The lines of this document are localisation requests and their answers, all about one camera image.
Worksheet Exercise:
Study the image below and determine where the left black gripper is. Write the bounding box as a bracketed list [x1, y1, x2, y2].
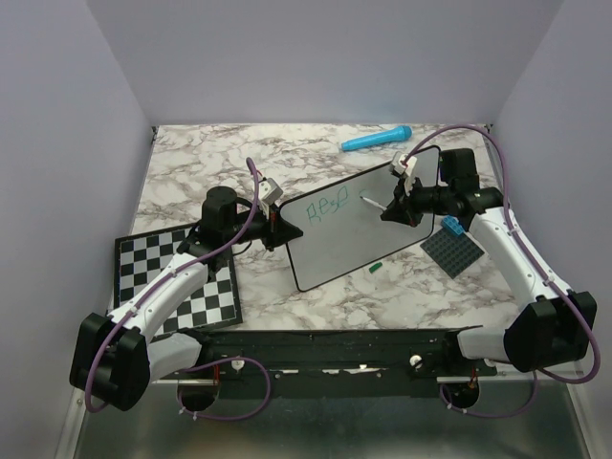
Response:
[225, 201, 303, 252]

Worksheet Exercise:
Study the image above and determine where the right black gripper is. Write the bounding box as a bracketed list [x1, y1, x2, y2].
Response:
[382, 172, 454, 227]

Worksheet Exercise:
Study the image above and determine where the green whiteboard marker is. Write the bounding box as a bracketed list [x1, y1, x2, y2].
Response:
[361, 196, 386, 211]

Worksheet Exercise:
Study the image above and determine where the green marker cap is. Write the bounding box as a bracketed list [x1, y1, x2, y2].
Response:
[368, 261, 383, 273]

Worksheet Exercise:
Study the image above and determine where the black framed whiteboard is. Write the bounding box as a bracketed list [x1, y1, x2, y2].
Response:
[280, 163, 434, 292]

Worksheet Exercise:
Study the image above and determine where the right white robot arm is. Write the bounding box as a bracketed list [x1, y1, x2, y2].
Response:
[381, 148, 597, 375]

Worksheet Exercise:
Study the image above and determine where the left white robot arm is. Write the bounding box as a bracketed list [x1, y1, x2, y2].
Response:
[69, 179, 303, 412]

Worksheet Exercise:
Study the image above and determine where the blue lego brick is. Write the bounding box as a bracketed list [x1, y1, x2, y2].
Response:
[441, 215, 466, 237]

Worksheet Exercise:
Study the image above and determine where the grey lego baseplate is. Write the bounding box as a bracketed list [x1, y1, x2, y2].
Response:
[421, 229, 484, 278]

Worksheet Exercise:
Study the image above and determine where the blue toy microphone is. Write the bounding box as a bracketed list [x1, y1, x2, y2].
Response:
[340, 125, 412, 151]

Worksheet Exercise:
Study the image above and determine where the black white checkerboard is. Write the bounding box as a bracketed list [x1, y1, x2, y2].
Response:
[108, 225, 242, 339]

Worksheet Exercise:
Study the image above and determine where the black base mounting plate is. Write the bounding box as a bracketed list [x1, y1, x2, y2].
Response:
[179, 329, 497, 401]

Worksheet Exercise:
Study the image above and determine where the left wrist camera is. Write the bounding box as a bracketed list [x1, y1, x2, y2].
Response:
[258, 178, 283, 206]

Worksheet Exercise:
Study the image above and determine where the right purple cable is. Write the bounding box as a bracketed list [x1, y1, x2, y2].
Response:
[401, 124, 601, 420]

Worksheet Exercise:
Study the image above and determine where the purple cable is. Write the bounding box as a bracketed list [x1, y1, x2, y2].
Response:
[85, 157, 276, 425]
[401, 124, 601, 420]

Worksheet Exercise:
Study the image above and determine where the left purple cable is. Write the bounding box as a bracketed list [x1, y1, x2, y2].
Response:
[85, 157, 276, 425]

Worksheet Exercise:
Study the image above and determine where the aluminium extrusion rail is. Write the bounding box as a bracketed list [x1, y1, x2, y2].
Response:
[485, 360, 585, 383]

